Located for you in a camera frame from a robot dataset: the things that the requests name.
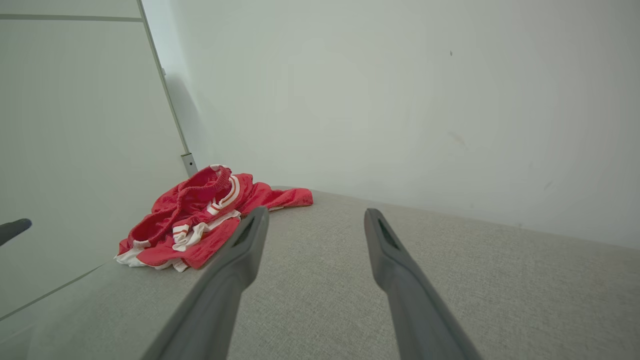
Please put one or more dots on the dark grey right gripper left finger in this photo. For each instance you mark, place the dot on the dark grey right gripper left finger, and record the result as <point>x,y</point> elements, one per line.
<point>215,300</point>

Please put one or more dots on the red jersey with black lettering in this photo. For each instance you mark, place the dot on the red jersey with black lettering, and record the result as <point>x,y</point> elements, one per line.
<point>200,251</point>

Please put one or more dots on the red shorts with white stripes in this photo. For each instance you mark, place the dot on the red shorts with white stripes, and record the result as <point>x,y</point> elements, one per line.
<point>200,192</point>

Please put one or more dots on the wall baseboard strip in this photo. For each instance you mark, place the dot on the wall baseboard strip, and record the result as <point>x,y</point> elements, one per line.
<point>189,162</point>

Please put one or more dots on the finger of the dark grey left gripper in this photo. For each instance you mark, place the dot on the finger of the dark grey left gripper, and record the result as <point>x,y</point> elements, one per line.
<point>12,230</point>

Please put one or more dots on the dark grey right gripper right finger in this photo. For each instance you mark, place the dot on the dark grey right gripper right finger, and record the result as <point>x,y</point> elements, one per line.
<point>415,310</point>

